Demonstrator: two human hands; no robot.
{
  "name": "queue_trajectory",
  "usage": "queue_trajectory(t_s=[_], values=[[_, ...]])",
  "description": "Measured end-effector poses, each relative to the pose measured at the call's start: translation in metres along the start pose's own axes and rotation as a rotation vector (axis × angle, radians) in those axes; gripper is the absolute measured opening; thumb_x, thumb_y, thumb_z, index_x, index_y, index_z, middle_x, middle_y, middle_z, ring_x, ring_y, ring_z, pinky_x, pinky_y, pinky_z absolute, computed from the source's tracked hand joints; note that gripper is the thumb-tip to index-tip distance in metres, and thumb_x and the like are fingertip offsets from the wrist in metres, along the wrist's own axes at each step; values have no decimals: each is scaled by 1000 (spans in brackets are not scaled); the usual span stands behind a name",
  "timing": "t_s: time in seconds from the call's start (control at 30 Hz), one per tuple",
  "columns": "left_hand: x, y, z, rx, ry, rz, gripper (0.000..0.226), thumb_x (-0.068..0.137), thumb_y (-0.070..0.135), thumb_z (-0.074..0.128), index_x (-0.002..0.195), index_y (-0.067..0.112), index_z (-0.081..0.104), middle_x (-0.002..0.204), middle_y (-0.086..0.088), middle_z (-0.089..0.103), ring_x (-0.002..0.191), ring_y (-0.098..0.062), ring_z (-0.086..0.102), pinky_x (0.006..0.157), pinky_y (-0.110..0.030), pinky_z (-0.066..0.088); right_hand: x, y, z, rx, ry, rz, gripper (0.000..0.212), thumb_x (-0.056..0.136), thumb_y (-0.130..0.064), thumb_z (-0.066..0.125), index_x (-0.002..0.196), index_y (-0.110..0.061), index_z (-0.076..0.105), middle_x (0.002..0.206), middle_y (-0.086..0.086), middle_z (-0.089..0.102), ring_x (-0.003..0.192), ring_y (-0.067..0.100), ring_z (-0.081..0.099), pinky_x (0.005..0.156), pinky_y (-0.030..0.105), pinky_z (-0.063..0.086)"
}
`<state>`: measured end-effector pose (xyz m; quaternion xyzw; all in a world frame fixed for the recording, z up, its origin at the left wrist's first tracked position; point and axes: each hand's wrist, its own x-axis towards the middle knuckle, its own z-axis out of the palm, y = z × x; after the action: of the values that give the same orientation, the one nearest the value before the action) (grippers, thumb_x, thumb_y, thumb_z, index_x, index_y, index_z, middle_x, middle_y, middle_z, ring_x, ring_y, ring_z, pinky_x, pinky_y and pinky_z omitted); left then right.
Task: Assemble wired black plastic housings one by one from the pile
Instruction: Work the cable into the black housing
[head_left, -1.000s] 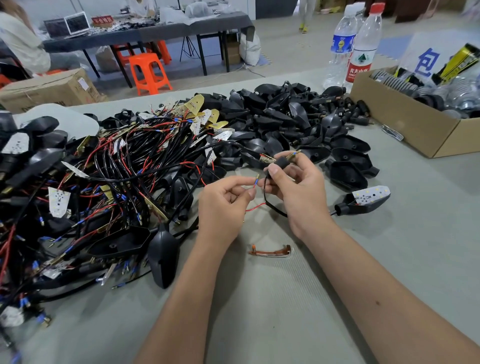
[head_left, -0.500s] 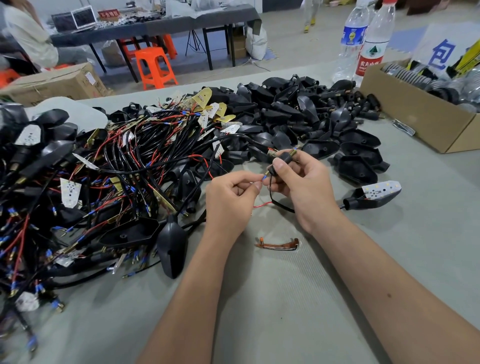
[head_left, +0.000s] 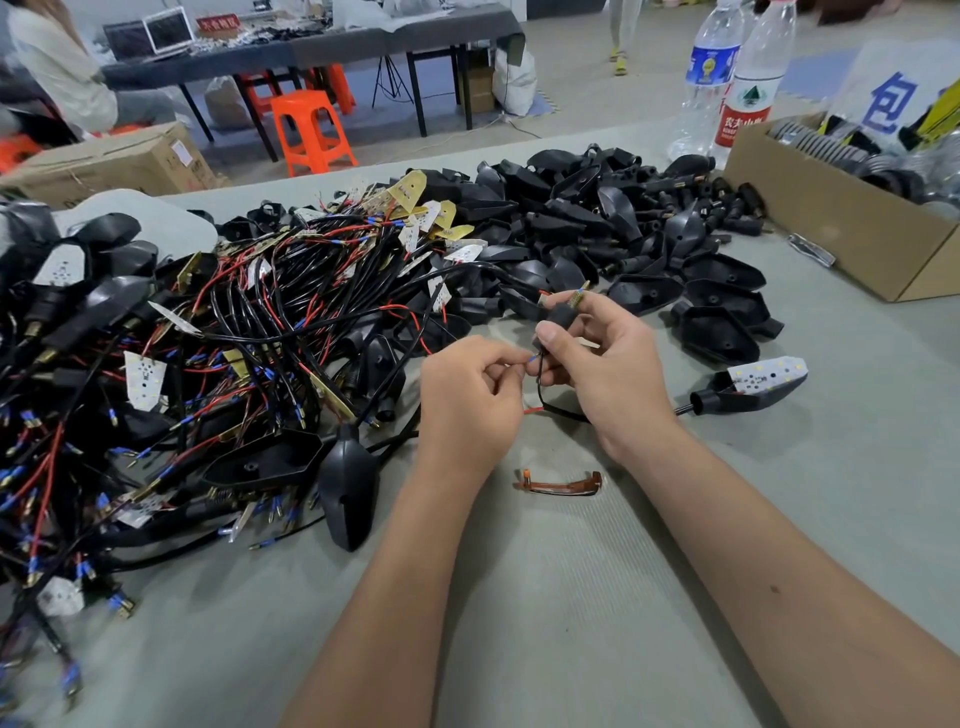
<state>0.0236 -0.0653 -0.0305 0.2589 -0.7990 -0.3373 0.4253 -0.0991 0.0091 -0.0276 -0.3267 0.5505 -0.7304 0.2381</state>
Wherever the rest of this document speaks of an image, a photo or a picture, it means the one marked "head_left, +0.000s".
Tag person's left hand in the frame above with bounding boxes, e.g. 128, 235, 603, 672
416, 335, 534, 486

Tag person's right hand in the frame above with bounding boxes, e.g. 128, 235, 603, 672
533, 290, 681, 461

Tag black wired lamp stem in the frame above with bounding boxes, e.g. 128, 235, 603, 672
523, 290, 595, 426

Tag person's left forearm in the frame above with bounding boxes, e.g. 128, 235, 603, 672
279, 453, 500, 728

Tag person's right forearm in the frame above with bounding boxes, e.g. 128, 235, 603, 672
603, 416, 960, 728

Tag pile of black lamp housings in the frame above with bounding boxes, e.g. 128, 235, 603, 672
472, 144, 786, 368

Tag copper flex strip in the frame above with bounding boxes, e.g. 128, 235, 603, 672
514, 468, 604, 498

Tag black housing with white board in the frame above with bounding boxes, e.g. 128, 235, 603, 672
675, 356, 810, 418

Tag black teardrop lamp shell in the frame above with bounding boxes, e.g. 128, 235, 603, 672
317, 423, 381, 554

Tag small brown cardboard box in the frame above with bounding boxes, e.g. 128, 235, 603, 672
465, 65, 497, 114

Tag white sack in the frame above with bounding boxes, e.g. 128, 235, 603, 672
492, 45, 539, 118

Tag orange plastic stool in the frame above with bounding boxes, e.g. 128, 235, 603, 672
0, 132, 44, 175
269, 89, 360, 180
238, 63, 358, 118

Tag black tripod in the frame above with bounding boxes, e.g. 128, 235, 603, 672
372, 53, 414, 107

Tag open cardboard box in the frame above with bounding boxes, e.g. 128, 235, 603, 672
723, 111, 960, 304

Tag blue label water bottle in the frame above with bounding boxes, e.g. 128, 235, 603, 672
666, 0, 747, 163

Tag red label water bottle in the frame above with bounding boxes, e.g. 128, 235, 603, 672
708, 0, 798, 171

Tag grey covered table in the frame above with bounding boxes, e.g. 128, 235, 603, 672
100, 3, 527, 164

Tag white paper sheets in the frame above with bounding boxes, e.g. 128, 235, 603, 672
329, 0, 460, 33

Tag grey plastic bag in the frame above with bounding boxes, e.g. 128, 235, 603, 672
203, 74, 253, 129

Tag blue floor mat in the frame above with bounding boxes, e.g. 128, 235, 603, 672
778, 48, 861, 104

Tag pile of clear lamp lenses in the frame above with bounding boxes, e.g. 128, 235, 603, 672
768, 118, 960, 223

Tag heap of small parts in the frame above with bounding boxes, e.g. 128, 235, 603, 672
190, 25, 318, 55

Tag white sign with blue print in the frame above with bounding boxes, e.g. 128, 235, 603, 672
828, 39, 960, 156

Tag closed cardboard box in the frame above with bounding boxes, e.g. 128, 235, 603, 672
0, 121, 220, 212

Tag yellow and black packet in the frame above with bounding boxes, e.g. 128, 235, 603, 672
913, 78, 960, 145

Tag silver laptop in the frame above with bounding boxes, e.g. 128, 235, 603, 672
141, 5, 198, 58

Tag black laptop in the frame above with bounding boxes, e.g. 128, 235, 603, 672
102, 20, 156, 62

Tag pile of wired lamp assemblies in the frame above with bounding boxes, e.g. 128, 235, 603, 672
0, 168, 485, 721

